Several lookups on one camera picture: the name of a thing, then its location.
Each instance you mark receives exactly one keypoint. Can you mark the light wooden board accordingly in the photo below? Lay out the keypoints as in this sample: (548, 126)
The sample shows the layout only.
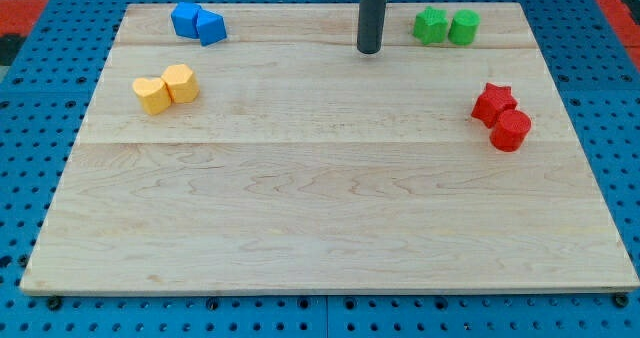
(306, 168)

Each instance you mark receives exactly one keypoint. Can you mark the yellow hexagon block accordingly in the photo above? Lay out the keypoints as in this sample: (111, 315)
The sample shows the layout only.
(181, 83)

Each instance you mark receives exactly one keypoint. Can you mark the blue cube block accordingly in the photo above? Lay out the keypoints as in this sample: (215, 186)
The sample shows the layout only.
(210, 27)

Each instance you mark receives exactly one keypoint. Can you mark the green star block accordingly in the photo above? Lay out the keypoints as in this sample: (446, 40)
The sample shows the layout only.
(430, 25)

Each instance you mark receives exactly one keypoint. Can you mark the yellow heart block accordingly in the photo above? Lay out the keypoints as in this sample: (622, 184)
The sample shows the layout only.
(152, 94)

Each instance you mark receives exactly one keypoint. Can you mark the red star block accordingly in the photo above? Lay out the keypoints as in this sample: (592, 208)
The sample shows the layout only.
(492, 102)

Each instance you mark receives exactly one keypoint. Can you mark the green cylinder block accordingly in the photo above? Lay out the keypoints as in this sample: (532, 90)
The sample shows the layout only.
(464, 27)

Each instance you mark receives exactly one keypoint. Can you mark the red cylinder block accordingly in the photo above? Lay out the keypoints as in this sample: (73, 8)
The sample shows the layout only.
(510, 130)

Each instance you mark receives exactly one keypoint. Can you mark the blue hexagon block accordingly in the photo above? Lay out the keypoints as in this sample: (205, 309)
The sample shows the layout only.
(184, 18)

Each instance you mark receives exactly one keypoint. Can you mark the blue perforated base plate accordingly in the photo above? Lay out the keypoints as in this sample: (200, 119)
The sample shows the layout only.
(43, 100)

